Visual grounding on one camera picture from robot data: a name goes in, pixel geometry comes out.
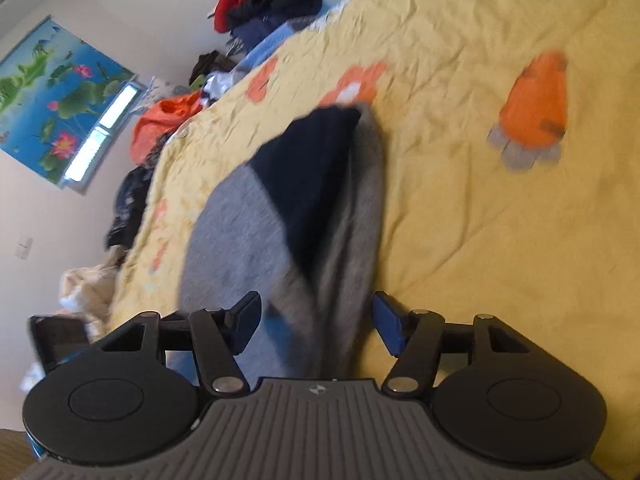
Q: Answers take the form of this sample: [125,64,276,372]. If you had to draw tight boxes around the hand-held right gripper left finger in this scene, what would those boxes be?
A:
[92,291,262,397]

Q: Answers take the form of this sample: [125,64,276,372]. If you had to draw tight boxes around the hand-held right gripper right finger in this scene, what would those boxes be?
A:
[372,291,538,397]

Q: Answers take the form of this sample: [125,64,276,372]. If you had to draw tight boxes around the grey sweater with navy sleeves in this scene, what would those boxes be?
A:
[179,102,387,381]

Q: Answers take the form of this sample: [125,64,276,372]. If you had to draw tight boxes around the cream cloth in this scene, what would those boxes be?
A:
[59,247,127,336]

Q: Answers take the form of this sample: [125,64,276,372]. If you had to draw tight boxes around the yellow printed blanket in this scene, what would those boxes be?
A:
[107,0,640,467]

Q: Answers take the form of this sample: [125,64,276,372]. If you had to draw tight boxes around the black garment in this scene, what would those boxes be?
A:
[105,165,157,251]

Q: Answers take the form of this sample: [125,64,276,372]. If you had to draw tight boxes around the orange cloth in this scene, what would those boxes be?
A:
[131,92,207,166]

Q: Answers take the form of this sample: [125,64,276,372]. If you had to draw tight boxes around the white cloth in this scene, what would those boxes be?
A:
[201,72,237,107]

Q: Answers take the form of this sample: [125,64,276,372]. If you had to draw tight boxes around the dark brown garment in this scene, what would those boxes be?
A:
[189,50,242,87]

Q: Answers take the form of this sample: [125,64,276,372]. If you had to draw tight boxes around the light blue cloth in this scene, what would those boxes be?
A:
[235,15,313,73]

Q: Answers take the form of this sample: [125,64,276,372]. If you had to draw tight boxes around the lotus wall poster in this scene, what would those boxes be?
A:
[0,15,137,183]

